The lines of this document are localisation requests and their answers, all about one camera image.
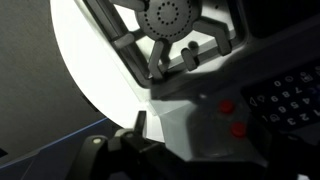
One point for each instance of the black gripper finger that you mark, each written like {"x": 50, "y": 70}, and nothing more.
{"x": 140, "y": 122}

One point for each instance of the grey toy cooker stove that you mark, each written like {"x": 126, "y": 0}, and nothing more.
{"x": 206, "y": 63}

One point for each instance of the white round table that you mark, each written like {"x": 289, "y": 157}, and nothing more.
{"x": 97, "y": 70}

